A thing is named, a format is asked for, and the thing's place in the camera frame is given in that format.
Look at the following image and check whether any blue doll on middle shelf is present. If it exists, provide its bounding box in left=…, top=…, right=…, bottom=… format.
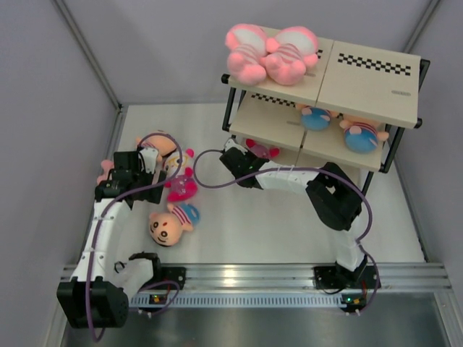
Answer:
left=295, top=103, right=339, bottom=131

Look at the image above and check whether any pink plush behind arm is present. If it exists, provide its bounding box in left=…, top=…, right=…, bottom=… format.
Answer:
left=96, top=159, right=114, bottom=184

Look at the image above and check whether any right pink plush toy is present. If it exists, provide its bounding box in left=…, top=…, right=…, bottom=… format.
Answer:
left=263, top=26, right=318, bottom=85

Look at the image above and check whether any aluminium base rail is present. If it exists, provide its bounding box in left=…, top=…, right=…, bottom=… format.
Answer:
left=63, top=262, right=453, bottom=309

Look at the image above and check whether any left pink plush toy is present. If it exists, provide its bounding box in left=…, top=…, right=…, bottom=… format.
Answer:
left=225, top=23, right=267, bottom=85

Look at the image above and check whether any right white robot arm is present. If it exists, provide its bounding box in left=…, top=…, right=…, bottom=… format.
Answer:
left=219, top=146, right=367, bottom=289

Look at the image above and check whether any beige three-tier shelf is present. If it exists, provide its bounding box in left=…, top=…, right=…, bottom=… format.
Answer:
left=221, top=24, right=430, bottom=192

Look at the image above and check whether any pink plush toy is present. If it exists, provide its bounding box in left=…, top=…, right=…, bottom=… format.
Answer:
left=263, top=26, right=318, bottom=85
left=225, top=23, right=267, bottom=85

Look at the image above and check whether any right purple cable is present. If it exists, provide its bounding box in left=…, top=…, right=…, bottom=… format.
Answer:
left=193, top=147, right=381, bottom=315

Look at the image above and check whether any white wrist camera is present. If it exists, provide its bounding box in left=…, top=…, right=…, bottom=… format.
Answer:
left=140, top=147, right=159, bottom=174
left=224, top=137, right=246, bottom=153

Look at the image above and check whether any blue striped doll right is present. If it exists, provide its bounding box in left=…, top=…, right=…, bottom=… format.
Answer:
left=339, top=114, right=389, bottom=154

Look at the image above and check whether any orange-faced blue doll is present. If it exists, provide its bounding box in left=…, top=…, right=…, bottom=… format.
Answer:
left=148, top=202, right=200, bottom=247

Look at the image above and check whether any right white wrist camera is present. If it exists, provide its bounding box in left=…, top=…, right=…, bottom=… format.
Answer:
left=224, top=137, right=246, bottom=153

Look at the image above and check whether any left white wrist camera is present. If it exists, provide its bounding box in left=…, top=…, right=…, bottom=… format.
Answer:
left=140, top=147, right=159, bottom=174

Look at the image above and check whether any magenta glasses doll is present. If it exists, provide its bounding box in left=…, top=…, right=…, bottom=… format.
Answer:
left=163, top=148, right=198, bottom=202
left=245, top=139, right=280, bottom=159

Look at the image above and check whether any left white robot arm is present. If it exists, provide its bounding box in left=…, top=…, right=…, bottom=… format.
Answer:
left=56, top=147, right=166, bottom=329

